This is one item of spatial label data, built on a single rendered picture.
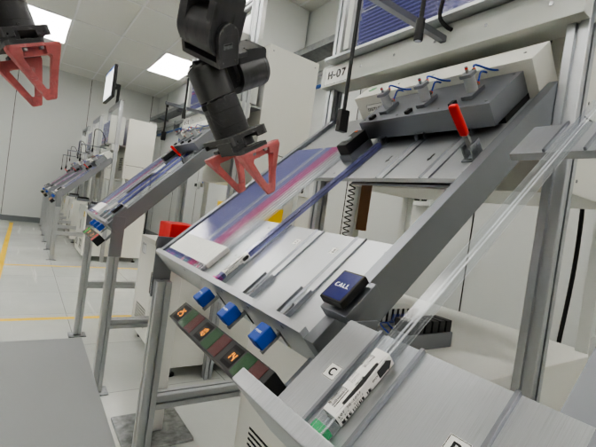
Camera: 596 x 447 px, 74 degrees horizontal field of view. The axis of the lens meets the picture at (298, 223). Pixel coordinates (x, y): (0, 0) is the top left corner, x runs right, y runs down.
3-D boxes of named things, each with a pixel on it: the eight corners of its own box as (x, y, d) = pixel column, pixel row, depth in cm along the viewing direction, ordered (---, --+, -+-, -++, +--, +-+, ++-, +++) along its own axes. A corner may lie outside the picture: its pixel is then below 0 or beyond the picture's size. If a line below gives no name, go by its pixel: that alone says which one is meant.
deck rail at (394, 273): (333, 376, 50) (312, 343, 48) (323, 370, 52) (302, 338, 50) (564, 109, 79) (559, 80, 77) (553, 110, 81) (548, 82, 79)
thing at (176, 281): (123, 456, 130) (154, 223, 129) (110, 419, 150) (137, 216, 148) (193, 441, 144) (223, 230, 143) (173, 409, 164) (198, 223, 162)
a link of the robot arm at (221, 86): (176, 68, 58) (196, 57, 54) (213, 58, 62) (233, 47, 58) (196, 114, 60) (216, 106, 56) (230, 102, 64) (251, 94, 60)
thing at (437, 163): (471, 202, 68) (463, 176, 65) (272, 190, 122) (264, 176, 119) (553, 109, 81) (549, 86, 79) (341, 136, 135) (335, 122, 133)
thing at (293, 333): (323, 370, 52) (298, 333, 49) (170, 270, 106) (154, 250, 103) (329, 363, 53) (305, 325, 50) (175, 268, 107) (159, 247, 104)
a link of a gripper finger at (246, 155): (271, 184, 66) (251, 129, 63) (296, 184, 61) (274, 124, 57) (239, 200, 63) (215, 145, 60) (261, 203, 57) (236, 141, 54)
